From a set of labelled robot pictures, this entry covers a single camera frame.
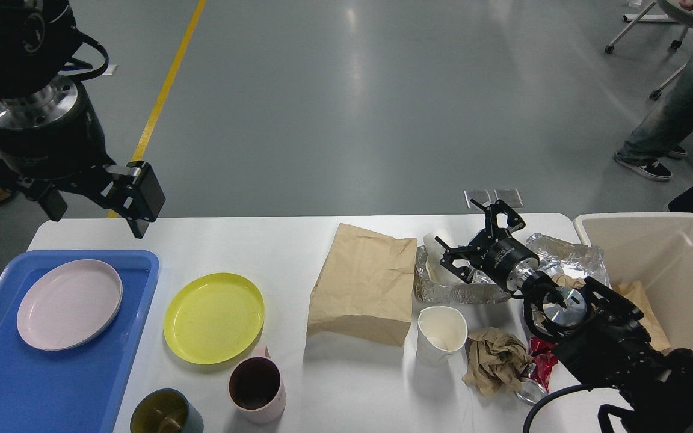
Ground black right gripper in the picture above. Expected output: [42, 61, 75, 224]
[434, 199, 539, 292]

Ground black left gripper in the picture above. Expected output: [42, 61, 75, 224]
[0, 76, 165, 239]

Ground dark green mug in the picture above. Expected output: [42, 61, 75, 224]
[129, 388, 205, 432]

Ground pink mug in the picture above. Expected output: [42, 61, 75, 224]
[227, 345, 287, 425]

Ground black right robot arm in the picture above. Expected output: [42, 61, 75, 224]
[437, 200, 693, 432]

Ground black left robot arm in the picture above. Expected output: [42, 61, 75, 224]
[0, 1, 165, 239]

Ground aluminium foil tray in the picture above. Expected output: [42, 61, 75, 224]
[413, 246, 511, 305]

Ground metal floor socket plates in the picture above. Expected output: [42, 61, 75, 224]
[464, 188, 524, 209]

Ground white paper cup in tray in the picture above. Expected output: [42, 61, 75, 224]
[423, 229, 464, 286]

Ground crumpled foil sheet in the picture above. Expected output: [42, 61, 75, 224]
[527, 233, 611, 289]

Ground pink plate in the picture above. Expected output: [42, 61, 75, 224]
[16, 259, 123, 351]

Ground crumpled brown paper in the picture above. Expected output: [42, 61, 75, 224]
[462, 327, 532, 397]

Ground red wrapper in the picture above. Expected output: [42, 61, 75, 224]
[529, 336, 558, 392]

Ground white floor marker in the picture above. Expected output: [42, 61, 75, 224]
[102, 65, 118, 76]

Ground brown paper bag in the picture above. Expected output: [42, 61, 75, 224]
[306, 224, 417, 347]

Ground metal can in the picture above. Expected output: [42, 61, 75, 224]
[514, 370, 549, 407]

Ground brown paper in bin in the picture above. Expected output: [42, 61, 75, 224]
[613, 281, 672, 353]

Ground yellow plate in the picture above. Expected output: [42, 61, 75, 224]
[163, 273, 266, 365]

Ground beige plastic bin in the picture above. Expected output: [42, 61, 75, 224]
[574, 213, 693, 350]

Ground blue plastic tray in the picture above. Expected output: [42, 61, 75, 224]
[0, 250, 159, 432]

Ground office chair base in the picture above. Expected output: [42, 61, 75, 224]
[605, 0, 693, 114]

